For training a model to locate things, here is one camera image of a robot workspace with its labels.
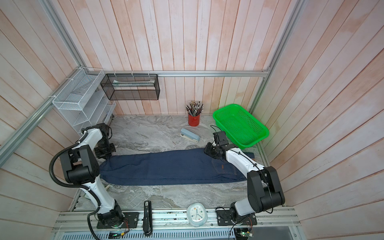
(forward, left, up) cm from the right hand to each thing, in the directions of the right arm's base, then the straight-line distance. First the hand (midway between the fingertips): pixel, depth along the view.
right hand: (205, 149), depth 91 cm
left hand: (-6, +59, -1) cm, 59 cm away
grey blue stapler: (+14, +10, -4) cm, 18 cm away
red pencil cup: (+27, +7, +9) cm, 29 cm away
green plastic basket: (+24, -29, -9) cm, 39 cm away
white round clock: (-35, +5, -5) cm, 36 cm away
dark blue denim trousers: (-9, +23, -7) cm, 25 cm away
